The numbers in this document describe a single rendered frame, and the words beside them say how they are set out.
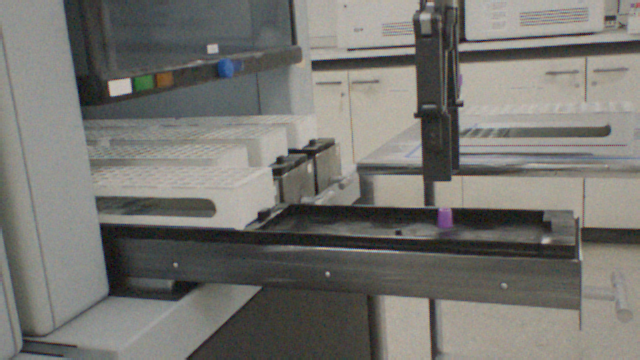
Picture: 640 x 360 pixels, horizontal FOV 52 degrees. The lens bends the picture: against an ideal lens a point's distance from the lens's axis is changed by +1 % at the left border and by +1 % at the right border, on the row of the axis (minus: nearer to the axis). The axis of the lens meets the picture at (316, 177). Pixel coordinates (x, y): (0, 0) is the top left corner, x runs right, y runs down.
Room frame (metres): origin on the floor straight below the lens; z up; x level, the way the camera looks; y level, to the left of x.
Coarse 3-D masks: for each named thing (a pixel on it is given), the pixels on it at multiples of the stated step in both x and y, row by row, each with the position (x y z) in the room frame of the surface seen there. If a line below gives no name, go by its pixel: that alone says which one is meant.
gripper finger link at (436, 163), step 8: (424, 120) 0.67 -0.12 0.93; (448, 120) 0.66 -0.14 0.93; (424, 128) 0.67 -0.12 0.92; (448, 128) 0.66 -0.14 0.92; (424, 136) 0.67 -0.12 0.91; (448, 136) 0.66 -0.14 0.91; (424, 144) 0.67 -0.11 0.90; (448, 144) 0.66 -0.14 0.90; (424, 152) 0.67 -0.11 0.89; (432, 152) 0.67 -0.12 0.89; (440, 152) 0.67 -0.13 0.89; (448, 152) 0.66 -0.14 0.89; (424, 160) 0.67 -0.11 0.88; (432, 160) 0.67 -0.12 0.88; (440, 160) 0.67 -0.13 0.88; (448, 160) 0.66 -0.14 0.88; (424, 168) 0.67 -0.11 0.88; (432, 168) 0.67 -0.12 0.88; (440, 168) 0.67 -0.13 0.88; (448, 168) 0.66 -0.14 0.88; (424, 176) 0.67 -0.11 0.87; (432, 176) 0.67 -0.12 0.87; (440, 176) 0.67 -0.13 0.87; (448, 176) 0.66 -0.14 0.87
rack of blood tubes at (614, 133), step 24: (480, 120) 0.98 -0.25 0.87; (504, 120) 0.97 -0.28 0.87; (528, 120) 0.95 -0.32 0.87; (552, 120) 0.94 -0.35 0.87; (576, 120) 0.93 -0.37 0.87; (600, 120) 0.92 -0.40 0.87; (624, 120) 0.90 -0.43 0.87; (480, 144) 0.98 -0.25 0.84; (504, 144) 0.97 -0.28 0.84; (528, 144) 0.95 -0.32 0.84; (552, 144) 0.94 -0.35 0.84; (576, 144) 0.93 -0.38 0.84; (600, 144) 0.91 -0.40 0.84; (624, 144) 0.90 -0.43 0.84
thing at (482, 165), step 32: (416, 128) 1.27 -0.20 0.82; (384, 160) 0.99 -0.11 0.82; (416, 160) 0.98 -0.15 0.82; (480, 160) 0.94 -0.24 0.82; (512, 160) 0.92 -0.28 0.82; (544, 160) 0.91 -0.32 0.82; (576, 160) 0.89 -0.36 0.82; (608, 160) 0.88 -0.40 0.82; (384, 320) 1.00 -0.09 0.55; (384, 352) 0.99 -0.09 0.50
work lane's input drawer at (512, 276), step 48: (144, 240) 0.73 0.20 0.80; (192, 240) 0.72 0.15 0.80; (240, 240) 0.70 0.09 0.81; (288, 240) 0.67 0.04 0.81; (336, 240) 0.65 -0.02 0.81; (384, 240) 0.64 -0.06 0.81; (432, 240) 0.62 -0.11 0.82; (480, 240) 0.60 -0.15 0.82; (528, 240) 0.63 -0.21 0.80; (576, 240) 0.62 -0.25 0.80; (336, 288) 0.64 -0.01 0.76; (384, 288) 0.63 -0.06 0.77; (432, 288) 0.61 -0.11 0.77; (480, 288) 0.59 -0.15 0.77; (528, 288) 0.58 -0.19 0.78; (576, 288) 0.56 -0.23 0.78; (624, 288) 0.61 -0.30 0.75
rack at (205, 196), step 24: (96, 168) 0.89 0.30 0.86; (120, 168) 0.87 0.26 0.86; (144, 168) 0.86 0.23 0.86; (168, 168) 0.84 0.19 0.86; (192, 168) 0.83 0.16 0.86; (216, 168) 0.82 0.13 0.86; (240, 168) 0.81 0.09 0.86; (264, 168) 0.79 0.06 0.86; (96, 192) 0.77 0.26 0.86; (120, 192) 0.76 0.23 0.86; (144, 192) 0.75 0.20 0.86; (168, 192) 0.73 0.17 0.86; (192, 192) 0.72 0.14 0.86; (216, 192) 0.71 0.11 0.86; (240, 192) 0.71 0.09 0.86; (264, 192) 0.76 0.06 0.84; (120, 216) 0.76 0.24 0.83; (144, 216) 0.75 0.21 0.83; (168, 216) 0.74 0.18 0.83; (192, 216) 0.80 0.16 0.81; (216, 216) 0.71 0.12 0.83; (240, 216) 0.71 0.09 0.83
